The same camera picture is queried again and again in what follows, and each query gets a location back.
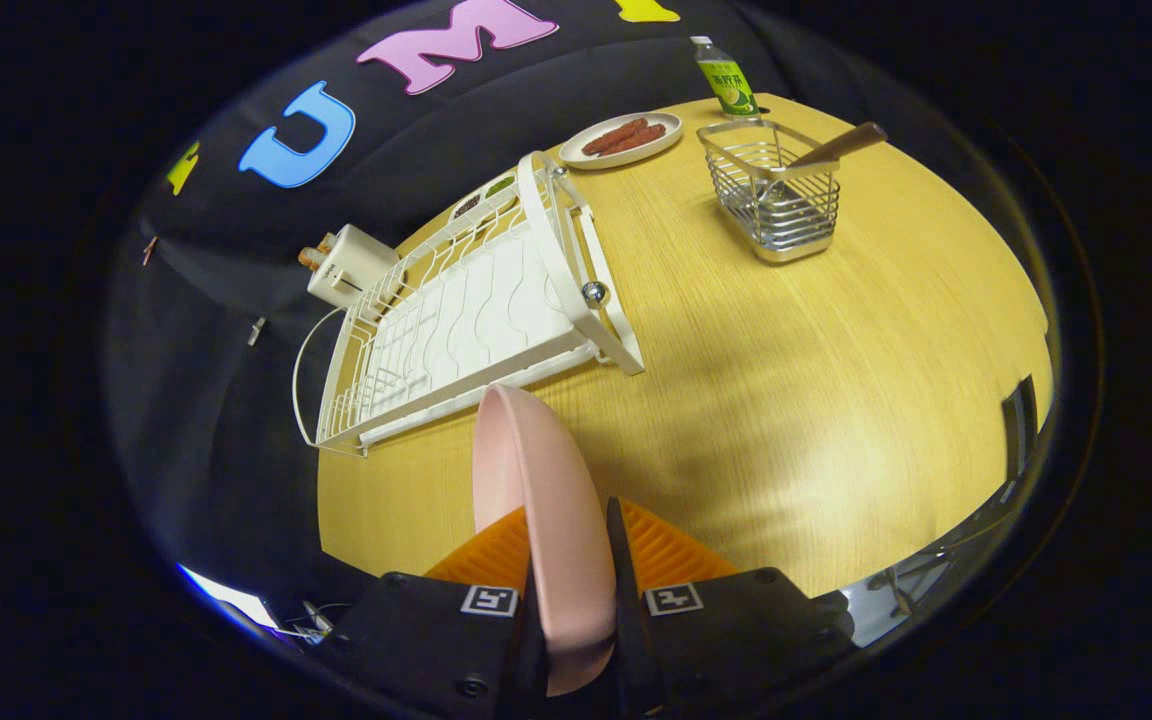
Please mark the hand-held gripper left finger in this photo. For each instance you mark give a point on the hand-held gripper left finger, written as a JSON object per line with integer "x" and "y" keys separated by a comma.
{"x": 436, "y": 640}

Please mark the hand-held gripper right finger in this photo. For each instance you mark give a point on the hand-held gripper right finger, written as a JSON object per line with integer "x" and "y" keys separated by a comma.
{"x": 626, "y": 600}

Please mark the pink plate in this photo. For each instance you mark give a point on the pink plate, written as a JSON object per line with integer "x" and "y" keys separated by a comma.
{"x": 546, "y": 500}

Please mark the white divided dish with beans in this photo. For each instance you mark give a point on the white divided dish with beans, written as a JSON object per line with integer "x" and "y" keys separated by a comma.
{"x": 466, "y": 205}

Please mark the white plate with patties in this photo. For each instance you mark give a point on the white plate with patties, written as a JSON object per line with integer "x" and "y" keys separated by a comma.
{"x": 570, "y": 153}

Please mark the computer monitor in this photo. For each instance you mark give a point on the computer monitor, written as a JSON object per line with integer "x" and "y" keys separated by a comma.
{"x": 226, "y": 598}

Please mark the silver cloth clip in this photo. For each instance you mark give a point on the silver cloth clip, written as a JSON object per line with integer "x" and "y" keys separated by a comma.
{"x": 255, "y": 331}

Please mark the white toaster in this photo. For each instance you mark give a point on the white toaster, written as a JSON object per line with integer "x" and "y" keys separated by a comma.
{"x": 356, "y": 262}

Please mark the brown toast slice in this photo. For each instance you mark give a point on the brown toast slice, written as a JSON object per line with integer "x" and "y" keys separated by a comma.
{"x": 308, "y": 260}
{"x": 320, "y": 244}

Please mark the brown meat patty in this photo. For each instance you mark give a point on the brown meat patty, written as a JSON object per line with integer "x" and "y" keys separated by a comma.
{"x": 644, "y": 140}
{"x": 616, "y": 135}

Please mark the pink cloth clip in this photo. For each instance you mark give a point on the pink cloth clip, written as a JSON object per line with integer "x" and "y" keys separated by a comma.
{"x": 149, "y": 250}

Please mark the green label drink bottle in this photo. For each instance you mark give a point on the green label drink bottle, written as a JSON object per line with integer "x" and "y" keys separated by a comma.
{"x": 731, "y": 90}

